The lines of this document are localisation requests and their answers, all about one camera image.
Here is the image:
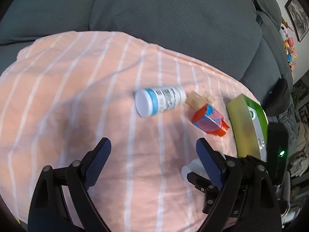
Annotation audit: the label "grey green sofa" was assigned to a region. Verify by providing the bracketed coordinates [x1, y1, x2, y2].
[1, 0, 293, 112]

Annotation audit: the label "translucent plastic clip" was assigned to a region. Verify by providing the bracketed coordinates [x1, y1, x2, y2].
[185, 91, 216, 110]

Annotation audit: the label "white power adapter plug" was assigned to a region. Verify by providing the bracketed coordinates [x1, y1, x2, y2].
[181, 150, 226, 181]

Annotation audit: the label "pink white striped cloth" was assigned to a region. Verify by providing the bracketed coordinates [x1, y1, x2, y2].
[1, 32, 253, 231]

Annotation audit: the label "black framed picture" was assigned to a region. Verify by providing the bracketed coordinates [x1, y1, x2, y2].
[285, 0, 308, 42]

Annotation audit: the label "black sofa cushion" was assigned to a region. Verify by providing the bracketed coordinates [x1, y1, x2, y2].
[262, 78, 291, 117]

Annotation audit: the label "orange blue pink toy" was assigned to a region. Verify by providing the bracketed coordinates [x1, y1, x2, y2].
[191, 104, 229, 137]

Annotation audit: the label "white bottle blue label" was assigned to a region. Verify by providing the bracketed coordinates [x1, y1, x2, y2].
[134, 86, 186, 118]

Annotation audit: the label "colourful plush toys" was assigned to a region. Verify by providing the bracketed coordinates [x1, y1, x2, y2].
[279, 18, 297, 80]

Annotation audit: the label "green cardboard box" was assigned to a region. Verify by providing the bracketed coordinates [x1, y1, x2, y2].
[227, 94, 268, 162]

